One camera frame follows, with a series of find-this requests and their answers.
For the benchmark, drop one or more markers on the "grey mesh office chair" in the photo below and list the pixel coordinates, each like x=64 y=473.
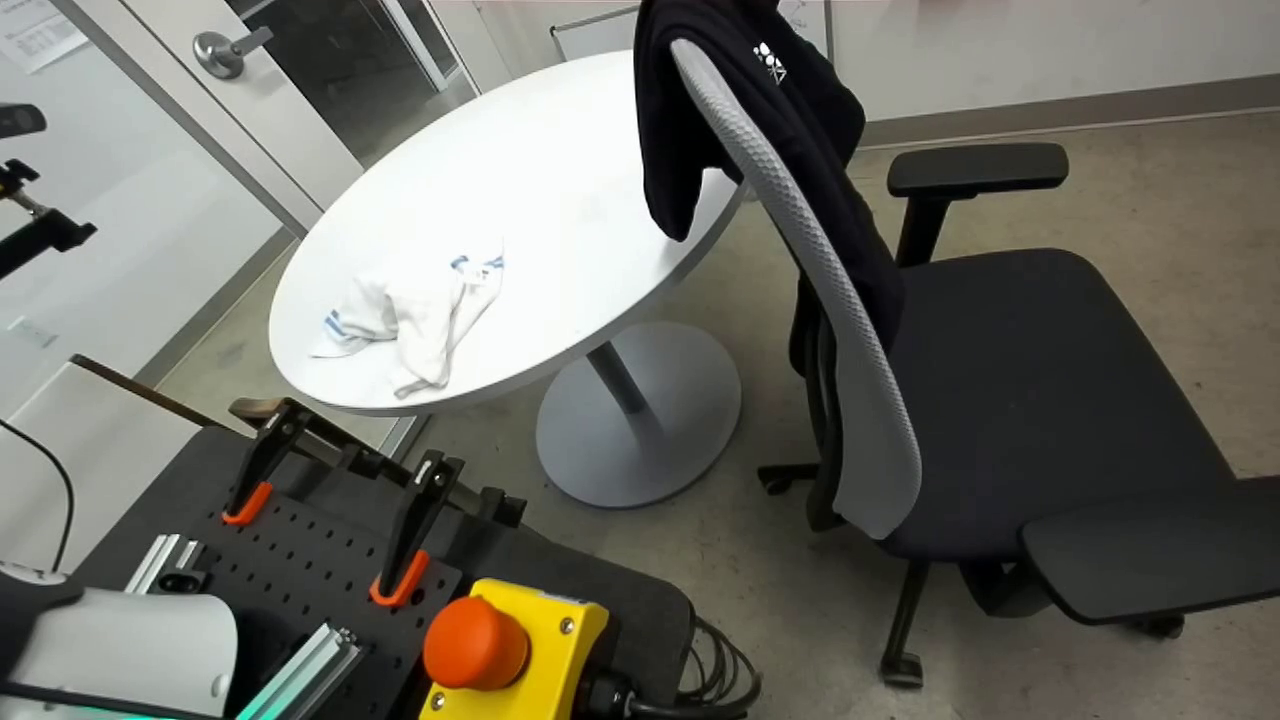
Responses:
x=855 y=385

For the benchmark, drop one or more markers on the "yellow emergency stop red button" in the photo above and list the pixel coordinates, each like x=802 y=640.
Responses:
x=565 y=655

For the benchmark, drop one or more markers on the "black jacket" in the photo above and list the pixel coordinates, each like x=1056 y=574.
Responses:
x=790 y=92

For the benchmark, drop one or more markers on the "black perforated mounting board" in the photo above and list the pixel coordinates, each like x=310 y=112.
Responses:
x=320 y=562

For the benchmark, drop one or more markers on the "white door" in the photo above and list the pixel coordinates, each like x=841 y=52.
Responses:
x=266 y=105

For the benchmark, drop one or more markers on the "aluminium extrusion bar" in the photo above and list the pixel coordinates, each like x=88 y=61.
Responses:
x=162 y=562
x=304 y=670

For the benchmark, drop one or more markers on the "white paper sign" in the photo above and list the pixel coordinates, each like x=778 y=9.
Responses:
x=33 y=34

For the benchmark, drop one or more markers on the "grey table pedestal base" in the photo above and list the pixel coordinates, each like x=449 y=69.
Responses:
x=664 y=427

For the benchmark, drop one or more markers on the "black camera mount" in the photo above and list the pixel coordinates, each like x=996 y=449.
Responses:
x=52 y=234

